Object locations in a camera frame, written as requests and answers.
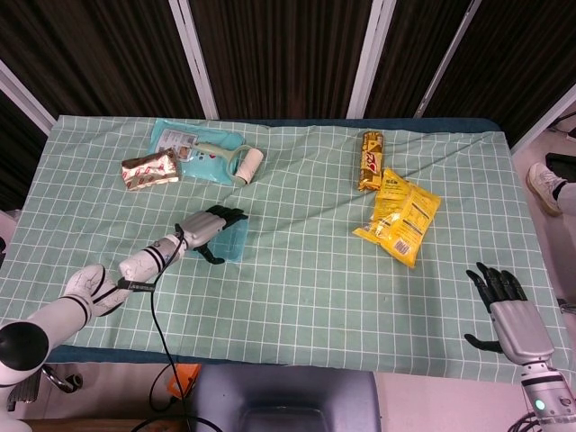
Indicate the gold brown biscuit packet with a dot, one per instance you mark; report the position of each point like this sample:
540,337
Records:
371,162

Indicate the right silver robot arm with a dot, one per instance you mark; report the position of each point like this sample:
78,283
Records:
544,396

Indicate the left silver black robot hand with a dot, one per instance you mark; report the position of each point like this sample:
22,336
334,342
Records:
200,227

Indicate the white sneaker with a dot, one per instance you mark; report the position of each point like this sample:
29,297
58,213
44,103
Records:
542,184

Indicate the dark screen panel white frame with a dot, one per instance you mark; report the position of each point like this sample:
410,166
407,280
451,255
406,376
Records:
517,67
112,54
13,148
279,54
405,58

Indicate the green white checked tablecloth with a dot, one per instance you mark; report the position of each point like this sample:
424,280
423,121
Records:
292,292

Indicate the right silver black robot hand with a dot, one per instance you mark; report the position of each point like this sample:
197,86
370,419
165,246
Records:
517,324

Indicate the light blue wipes packet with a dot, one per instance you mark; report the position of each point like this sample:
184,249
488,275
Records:
202,167

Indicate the silver red snack packet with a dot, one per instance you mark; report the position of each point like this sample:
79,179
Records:
148,171

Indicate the grey blue chair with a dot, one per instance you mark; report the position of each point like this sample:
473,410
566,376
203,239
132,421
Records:
288,400

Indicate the blue plastic lid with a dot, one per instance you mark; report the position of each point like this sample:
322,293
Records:
231,243

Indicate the orange plastic object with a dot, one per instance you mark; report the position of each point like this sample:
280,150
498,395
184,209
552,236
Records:
186,378

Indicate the yellow snack bag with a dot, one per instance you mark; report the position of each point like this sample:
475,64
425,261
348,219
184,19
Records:
405,216

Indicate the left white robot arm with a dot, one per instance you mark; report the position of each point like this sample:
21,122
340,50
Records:
54,310

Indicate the green checkered tablecloth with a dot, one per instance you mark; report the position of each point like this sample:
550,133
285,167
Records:
135,355

